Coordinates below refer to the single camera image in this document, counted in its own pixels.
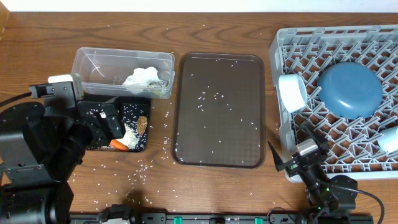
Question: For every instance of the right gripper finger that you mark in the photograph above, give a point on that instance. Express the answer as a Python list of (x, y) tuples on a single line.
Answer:
[(278, 162), (320, 141)]

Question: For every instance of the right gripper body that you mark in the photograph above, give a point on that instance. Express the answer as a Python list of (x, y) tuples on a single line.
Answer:
[(298, 162)]

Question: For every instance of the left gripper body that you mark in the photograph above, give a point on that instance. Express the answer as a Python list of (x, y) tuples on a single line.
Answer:
[(100, 123)]

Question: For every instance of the orange carrot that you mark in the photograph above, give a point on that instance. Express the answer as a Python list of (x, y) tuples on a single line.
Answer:
[(118, 145)]

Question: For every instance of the brown food scrap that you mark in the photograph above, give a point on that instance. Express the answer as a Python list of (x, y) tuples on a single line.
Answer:
[(141, 125)]

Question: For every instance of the dark blue plate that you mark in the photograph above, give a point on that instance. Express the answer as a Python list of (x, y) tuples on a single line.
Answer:
[(350, 90)]

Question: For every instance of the white napkin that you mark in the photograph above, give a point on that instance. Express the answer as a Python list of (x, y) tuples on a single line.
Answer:
[(140, 79)]

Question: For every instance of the light blue bowl with rice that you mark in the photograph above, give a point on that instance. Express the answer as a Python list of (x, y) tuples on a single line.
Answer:
[(292, 92)]

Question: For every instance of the yellow green snack wrapper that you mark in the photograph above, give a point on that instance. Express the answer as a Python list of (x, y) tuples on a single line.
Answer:
[(159, 87)]

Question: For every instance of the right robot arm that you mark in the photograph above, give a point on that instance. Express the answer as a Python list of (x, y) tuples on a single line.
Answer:
[(333, 198)]

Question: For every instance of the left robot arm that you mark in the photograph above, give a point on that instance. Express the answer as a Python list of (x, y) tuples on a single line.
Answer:
[(38, 159)]

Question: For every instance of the grey dishwasher rack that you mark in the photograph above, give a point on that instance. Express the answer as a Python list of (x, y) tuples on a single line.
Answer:
[(308, 52)]

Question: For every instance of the white rice pile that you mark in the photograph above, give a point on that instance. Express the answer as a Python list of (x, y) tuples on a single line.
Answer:
[(130, 138)]

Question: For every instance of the black plastic bin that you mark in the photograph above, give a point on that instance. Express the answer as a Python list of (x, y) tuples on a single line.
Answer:
[(131, 109)]

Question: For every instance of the clear plastic bin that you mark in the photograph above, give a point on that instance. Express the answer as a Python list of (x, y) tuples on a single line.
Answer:
[(103, 71)]

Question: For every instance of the dark brown serving tray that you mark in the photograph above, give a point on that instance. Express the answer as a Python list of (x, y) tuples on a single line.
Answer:
[(220, 111)]

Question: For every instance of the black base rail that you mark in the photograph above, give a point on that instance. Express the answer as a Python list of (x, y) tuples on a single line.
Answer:
[(127, 215)]

